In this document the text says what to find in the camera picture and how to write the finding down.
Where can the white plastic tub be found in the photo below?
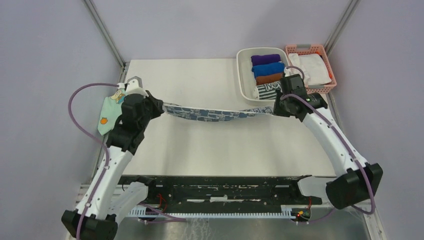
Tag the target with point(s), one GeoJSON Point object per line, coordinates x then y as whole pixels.
{"type": "Point", "coordinates": [246, 80]}

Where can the mint green cartoon towel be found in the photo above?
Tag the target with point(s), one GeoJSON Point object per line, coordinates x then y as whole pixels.
{"type": "Point", "coordinates": [110, 111]}

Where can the pink plastic basket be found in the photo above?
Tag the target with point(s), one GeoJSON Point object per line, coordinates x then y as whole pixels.
{"type": "Point", "coordinates": [312, 49]}

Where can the white cloth in basket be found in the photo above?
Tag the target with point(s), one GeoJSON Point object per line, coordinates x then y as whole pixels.
{"type": "Point", "coordinates": [313, 67]}

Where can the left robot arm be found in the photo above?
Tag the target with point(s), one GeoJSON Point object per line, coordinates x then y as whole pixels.
{"type": "Point", "coordinates": [97, 216]}

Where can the white slotted cable duct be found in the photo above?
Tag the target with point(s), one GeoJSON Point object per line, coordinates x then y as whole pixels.
{"type": "Point", "coordinates": [285, 213]}

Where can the brown rolled towel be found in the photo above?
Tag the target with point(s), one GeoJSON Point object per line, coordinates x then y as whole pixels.
{"type": "Point", "coordinates": [260, 80]}

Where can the purple rolled towel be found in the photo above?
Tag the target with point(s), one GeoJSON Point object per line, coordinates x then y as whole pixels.
{"type": "Point", "coordinates": [257, 60]}

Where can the blue rolled towel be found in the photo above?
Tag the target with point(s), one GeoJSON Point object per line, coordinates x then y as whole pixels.
{"type": "Point", "coordinates": [268, 69]}

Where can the aluminium frame rail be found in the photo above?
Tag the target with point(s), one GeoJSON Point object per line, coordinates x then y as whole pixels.
{"type": "Point", "coordinates": [90, 6]}

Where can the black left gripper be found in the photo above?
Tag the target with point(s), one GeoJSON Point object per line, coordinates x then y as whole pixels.
{"type": "Point", "coordinates": [157, 104]}

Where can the blue patterned towel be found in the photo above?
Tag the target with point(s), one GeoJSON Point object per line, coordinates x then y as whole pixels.
{"type": "Point", "coordinates": [214, 115]}

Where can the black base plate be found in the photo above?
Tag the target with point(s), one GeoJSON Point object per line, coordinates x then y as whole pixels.
{"type": "Point", "coordinates": [222, 194]}

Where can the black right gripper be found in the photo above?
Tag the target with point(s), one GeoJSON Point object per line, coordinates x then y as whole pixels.
{"type": "Point", "coordinates": [278, 111]}

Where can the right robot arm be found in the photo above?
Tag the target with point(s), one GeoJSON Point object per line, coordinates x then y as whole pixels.
{"type": "Point", "coordinates": [356, 181]}

